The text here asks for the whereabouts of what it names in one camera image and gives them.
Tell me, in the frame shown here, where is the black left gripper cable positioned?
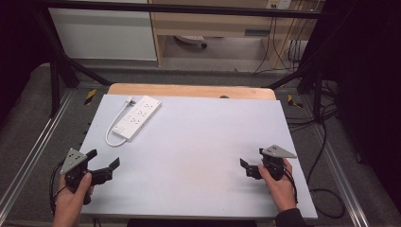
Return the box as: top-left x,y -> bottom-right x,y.
48,160 -> 69,218

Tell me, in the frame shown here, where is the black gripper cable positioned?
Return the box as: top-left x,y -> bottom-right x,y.
48,160 -> 69,218
283,168 -> 300,204

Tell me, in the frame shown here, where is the wooden table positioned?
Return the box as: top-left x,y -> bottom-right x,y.
107,82 -> 277,101

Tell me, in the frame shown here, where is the aluminium rail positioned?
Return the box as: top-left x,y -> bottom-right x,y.
310,121 -> 371,227
0,89 -> 75,216

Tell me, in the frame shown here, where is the white wall socket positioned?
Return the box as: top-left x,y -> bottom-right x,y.
265,0 -> 292,10

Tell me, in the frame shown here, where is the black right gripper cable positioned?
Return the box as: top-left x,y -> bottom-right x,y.
283,168 -> 300,204

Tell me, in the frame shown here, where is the white power strip cable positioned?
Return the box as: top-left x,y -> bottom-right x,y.
104,101 -> 131,148

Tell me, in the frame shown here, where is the light wooden desk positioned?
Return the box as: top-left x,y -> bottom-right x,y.
148,0 -> 320,67

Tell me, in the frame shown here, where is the yellow black tape marker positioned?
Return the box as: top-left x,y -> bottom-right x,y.
287,94 -> 305,109
83,88 -> 97,107

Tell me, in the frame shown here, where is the black metal frame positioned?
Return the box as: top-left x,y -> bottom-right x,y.
31,0 -> 335,119

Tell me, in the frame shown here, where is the person's left hand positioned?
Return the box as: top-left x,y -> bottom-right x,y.
51,172 -> 96,227

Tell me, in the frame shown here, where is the black curtain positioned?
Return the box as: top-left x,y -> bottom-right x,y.
0,0 -> 51,127
302,0 -> 401,202

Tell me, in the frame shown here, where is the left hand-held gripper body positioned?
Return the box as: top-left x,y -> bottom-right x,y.
60,148 -> 95,206

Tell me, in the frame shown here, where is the black floor cable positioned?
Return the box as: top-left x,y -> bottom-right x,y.
285,79 -> 346,220

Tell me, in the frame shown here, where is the black cable bundle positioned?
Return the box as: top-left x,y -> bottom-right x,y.
253,15 -> 313,75

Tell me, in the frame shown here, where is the white cabinet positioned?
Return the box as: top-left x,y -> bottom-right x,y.
48,8 -> 158,61

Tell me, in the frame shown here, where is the white power strip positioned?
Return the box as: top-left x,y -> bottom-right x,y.
111,95 -> 163,142

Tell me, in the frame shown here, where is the person's right hand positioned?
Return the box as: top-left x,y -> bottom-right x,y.
257,158 -> 298,214

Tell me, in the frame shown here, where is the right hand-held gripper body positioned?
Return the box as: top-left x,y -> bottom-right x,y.
261,144 -> 298,182

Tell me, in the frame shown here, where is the grey power strip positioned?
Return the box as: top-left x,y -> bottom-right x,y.
174,34 -> 208,49

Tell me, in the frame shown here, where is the pale grey board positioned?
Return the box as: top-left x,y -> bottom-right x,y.
79,94 -> 319,220

